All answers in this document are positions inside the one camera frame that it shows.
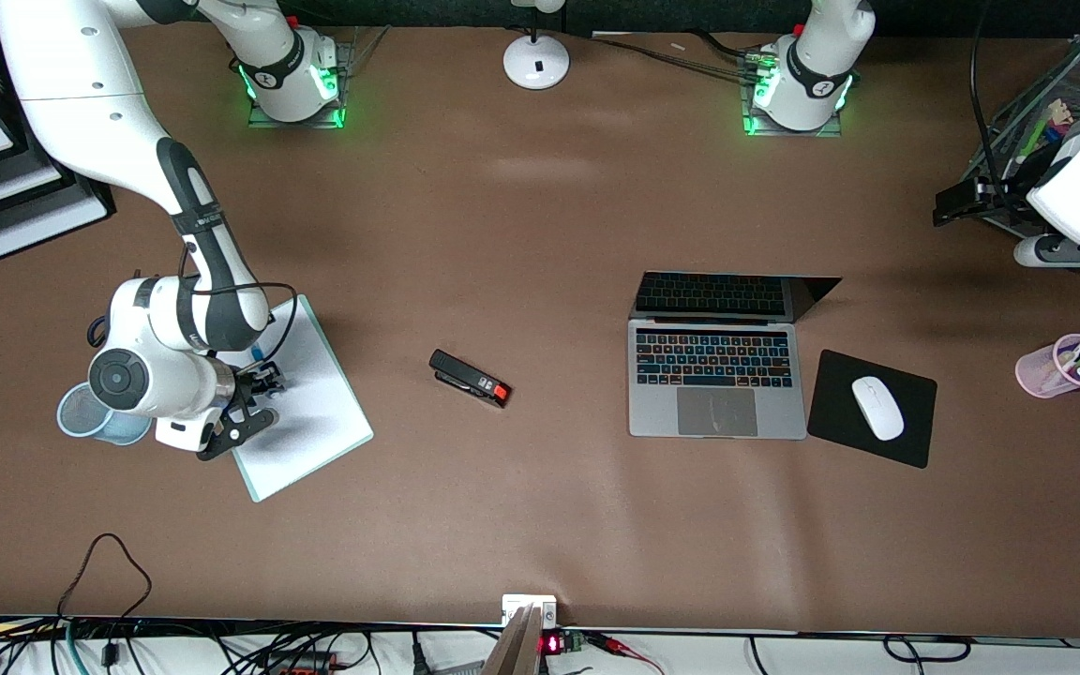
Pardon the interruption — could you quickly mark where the grey laptop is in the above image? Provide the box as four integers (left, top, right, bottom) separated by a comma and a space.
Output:
627, 272, 843, 441

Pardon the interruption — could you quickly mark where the green marker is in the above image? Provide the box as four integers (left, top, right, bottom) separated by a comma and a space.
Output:
1018, 114, 1053, 162

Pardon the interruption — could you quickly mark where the white paper sheet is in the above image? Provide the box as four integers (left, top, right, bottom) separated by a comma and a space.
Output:
232, 300, 370, 498

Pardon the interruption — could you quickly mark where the green clipboard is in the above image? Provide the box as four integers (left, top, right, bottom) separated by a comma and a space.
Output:
219, 293, 375, 503

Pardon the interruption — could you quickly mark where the blue mesh pen cup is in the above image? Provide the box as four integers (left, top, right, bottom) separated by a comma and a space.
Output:
56, 380, 155, 447

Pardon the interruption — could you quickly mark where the pink mesh pen cup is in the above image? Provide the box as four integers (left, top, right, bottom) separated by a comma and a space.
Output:
1015, 333, 1080, 400

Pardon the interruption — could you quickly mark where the black stapler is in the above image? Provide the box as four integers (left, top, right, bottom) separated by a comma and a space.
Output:
428, 349, 513, 410

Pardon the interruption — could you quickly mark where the white computer mouse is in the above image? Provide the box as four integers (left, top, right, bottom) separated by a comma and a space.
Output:
851, 375, 907, 443

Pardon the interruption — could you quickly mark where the black mouse pad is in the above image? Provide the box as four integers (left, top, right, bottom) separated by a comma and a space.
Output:
806, 350, 938, 470

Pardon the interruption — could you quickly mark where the black orange power strip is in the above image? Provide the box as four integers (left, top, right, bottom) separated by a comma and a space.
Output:
259, 650, 346, 675

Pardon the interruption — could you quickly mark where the white mounting box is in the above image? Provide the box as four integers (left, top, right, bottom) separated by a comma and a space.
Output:
502, 593, 559, 628

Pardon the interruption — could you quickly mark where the white lamp base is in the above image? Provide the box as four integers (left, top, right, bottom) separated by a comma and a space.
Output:
502, 0, 571, 92

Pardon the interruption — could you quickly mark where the red clip lead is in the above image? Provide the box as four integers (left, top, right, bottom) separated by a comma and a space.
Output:
587, 632, 665, 675

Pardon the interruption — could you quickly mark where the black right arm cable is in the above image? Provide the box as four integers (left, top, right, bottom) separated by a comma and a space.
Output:
179, 246, 299, 363

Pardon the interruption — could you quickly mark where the grey wire mesh tray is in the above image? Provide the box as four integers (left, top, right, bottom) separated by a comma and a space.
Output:
962, 33, 1080, 240

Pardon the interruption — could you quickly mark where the black looped cable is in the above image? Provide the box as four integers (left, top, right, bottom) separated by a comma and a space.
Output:
56, 532, 153, 622

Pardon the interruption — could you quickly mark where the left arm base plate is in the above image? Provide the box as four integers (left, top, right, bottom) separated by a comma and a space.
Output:
741, 47, 845, 140

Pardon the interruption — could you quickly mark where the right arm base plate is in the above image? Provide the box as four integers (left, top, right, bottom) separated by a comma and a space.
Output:
247, 42, 348, 130

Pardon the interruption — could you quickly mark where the black power cable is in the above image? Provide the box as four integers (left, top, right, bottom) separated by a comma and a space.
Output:
563, 28, 768, 82

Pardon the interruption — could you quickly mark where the aluminium extrusion post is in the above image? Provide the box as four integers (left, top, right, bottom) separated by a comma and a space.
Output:
481, 605, 544, 675

